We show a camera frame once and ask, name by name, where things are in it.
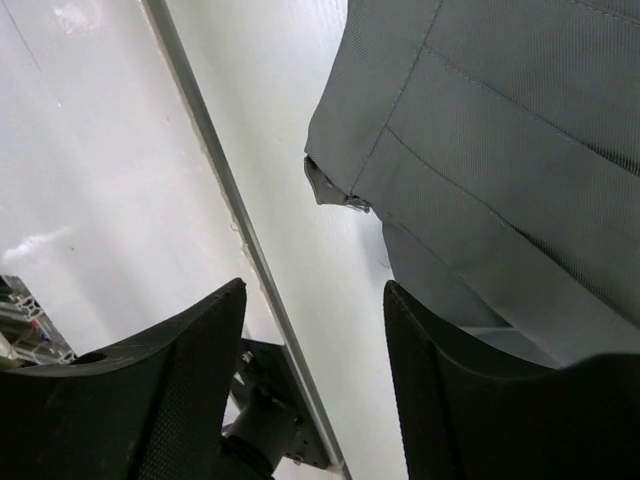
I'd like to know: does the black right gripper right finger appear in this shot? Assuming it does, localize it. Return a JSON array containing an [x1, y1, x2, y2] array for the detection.
[[383, 281, 639, 479]]

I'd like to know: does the grey skirt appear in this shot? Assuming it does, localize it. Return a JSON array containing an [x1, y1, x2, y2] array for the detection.
[[304, 0, 639, 367]]

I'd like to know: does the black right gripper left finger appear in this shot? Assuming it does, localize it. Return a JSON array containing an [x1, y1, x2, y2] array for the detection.
[[1, 279, 247, 479]]

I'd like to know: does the aluminium table edge rail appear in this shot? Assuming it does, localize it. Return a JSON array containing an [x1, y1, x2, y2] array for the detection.
[[144, 0, 351, 479]]

